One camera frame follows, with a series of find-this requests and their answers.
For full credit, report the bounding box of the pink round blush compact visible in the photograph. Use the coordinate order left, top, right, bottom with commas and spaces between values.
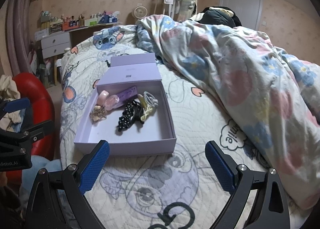
104, 95, 119, 111

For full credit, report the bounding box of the purple rectangular card box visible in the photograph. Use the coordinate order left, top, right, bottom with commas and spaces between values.
117, 86, 138, 101

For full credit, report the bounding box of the yellow hair claw clip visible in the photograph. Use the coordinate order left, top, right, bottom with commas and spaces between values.
138, 91, 158, 122

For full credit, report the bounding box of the black white-dotted hair clip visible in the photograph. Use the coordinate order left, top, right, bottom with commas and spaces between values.
117, 101, 137, 132

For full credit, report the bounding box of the red chair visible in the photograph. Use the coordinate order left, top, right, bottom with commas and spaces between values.
6, 73, 55, 185

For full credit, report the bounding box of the white drawer cabinet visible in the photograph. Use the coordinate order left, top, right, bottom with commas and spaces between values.
41, 32, 71, 59

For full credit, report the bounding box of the beige gold hair clip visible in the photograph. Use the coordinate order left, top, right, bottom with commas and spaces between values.
89, 105, 107, 122

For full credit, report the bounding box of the purple curtain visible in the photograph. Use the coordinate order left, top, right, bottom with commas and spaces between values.
5, 0, 31, 76

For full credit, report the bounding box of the cartoon quilted bedspread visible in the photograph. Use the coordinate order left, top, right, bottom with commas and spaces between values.
58, 25, 311, 229

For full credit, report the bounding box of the lavender open gift box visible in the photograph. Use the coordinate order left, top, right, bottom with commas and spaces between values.
74, 53, 176, 156

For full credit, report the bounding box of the floral rumpled duvet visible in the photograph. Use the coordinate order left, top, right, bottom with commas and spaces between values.
137, 15, 319, 209

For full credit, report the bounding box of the black hair claw clip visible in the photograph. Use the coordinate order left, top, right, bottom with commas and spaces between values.
130, 100, 144, 125

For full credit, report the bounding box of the white desk fan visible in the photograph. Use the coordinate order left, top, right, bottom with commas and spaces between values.
132, 6, 148, 20

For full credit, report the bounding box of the clothes rack with clothes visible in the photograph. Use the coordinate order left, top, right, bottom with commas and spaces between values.
153, 0, 198, 22

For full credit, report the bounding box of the black clothing pile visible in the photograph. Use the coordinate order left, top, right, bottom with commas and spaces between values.
195, 7, 242, 28

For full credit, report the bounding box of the white door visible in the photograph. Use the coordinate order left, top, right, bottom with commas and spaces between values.
220, 0, 263, 30

